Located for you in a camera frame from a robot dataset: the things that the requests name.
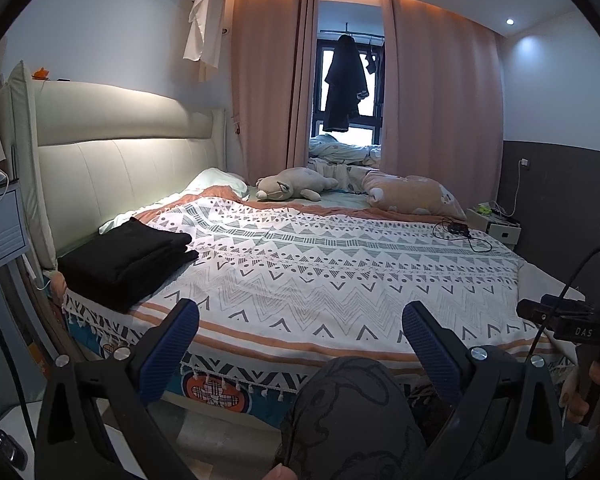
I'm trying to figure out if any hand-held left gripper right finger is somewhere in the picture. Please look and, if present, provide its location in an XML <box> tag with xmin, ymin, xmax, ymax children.
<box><xmin>401</xmin><ymin>301</ymin><xmax>568</xmax><ymax>480</ymax></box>

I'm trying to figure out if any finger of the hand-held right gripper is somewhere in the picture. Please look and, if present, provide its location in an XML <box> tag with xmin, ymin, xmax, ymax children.
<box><xmin>517</xmin><ymin>294</ymin><xmax>588</xmax><ymax>322</ymax></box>

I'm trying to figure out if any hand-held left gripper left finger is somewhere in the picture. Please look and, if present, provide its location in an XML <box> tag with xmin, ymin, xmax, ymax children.
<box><xmin>34</xmin><ymin>299</ymin><xmax>202</xmax><ymax>480</ymax></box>

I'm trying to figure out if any beige folded cloth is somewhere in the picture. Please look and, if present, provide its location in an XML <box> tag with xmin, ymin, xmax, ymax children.
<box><xmin>520</xmin><ymin>262</ymin><xmax>586</xmax><ymax>356</ymax></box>

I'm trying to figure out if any blue orange printed bedsheet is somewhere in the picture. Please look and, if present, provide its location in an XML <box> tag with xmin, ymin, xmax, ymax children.
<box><xmin>65</xmin><ymin>310</ymin><xmax>301</xmax><ymax>413</ymax></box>

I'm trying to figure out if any white nightstand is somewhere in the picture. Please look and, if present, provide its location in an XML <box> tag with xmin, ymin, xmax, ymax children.
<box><xmin>467</xmin><ymin>205</ymin><xmax>522</xmax><ymax>246</ymax></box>

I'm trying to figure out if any folded black garment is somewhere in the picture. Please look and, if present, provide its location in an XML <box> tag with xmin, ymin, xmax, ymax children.
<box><xmin>57</xmin><ymin>247</ymin><xmax>201</xmax><ymax>313</ymax></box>

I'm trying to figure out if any orange cardboard box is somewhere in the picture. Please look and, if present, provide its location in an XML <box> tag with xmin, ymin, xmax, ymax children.
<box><xmin>27</xmin><ymin>340</ymin><xmax>48</xmax><ymax>376</ymax></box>

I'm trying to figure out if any patterned white orange blanket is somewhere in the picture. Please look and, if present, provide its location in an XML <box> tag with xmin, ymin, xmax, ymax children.
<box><xmin>62</xmin><ymin>185</ymin><xmax>576</xmax><ymax>396</ymax></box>

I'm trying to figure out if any orange printed pillow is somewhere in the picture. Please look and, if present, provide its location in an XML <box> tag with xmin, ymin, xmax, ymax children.
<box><xmin>362</xmin><ymin>170</ymin><xmax>467</xmax><ymax>217</ymax></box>

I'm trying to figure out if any pale pillow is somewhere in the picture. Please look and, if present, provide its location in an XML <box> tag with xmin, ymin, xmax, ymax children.
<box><xmin>187</xmin><ymin>167</ymin><xmax>249</xmax><ymax>198</ymax></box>

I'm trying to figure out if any pale green bedsheet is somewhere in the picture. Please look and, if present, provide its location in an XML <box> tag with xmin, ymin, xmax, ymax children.
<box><xmin>55</xmin><ymin>180</ymin><xmax>376</xmax><ymax>271</ymax></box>

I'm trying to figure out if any cream padded headboard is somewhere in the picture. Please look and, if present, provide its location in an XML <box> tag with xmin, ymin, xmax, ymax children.
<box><xmin>0</xmin><ymin>60</ymin><xmax>228</xmax><ymax>273</ymax></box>

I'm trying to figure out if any beige plush toy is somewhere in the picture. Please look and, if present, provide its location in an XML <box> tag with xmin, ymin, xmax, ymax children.
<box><xmin>256</xmin><ymin>167</ymin><xmax>340</xmax><ymax>203</ymax></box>

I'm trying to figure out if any grey blue nightstand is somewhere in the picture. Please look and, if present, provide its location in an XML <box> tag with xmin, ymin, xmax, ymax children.
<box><xmin>0</xmin><ymin>175</ymin><xmax>31</xmax><ymax>266</ymax></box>

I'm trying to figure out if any crumpled pale duvet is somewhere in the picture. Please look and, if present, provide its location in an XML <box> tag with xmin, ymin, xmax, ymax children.
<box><xmin>307</xmin><ymin>134</ymin><xmax>383</xmax><ymax>193</ymax></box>

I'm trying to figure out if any pink curtain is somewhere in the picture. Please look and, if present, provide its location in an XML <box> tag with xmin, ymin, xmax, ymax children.
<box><xmin>380</xmin><ymin>0</ymin><xmax>506</xmax><ymax>206</ymax></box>
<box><xmin>230</xmin><ymin>0</ymin><xmax>321</xmax><ymax>186</ymax></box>

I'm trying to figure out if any dark framed window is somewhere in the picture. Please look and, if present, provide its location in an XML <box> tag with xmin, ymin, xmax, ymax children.
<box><xmin>312</xmin><ymin>35</ymin><xmax>385</xmax><ymax>143</ymax></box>

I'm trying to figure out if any hanging dark jacket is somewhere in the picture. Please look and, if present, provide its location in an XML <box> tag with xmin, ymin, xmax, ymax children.
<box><xmin>323</xmin><ymin>35</ymin><xmax>370</xmax><ymax>132</ymax></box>

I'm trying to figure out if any small hanging dark garment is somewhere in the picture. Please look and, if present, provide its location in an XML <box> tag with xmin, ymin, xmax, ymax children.
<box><xmin>362</xmin><ymin>42</ymin><xmax>381</xmax><ymax>73</ymax></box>

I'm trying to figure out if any hanging white shirt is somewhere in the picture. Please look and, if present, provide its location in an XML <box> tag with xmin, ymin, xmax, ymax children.
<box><xmin>182</xmin><ymin>0</ymin><xmax>228</xmax><ymax>83</ymax></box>

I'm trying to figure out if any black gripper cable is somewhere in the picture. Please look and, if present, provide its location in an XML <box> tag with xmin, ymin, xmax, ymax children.
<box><xmin>0</xmin><ymin>270</ymin><xmax>36</xmax><ymax>461</ymax></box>
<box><xmin>527</xmin><ymin>245</ymin><xmax>600</xmax><ymax>356</ymax></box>

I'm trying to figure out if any black charger with cable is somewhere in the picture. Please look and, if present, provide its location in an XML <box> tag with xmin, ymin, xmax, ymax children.
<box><xmin>432</xmin><ymin>217</ymin><xmax>493</xmax><ymax>254</ymax></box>

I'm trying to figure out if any white charging cable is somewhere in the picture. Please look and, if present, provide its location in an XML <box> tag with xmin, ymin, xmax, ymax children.
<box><xmin>497</xmin><ymin>165</ymin><xmax>526</xmax><ymax>216</ymax></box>

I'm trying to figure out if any metal clothes rail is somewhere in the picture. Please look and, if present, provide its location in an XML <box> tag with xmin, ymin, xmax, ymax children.
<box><xmin>320</xmin><ymin>22</ymin><xmax>383</xmax><ymax>41</ymax></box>

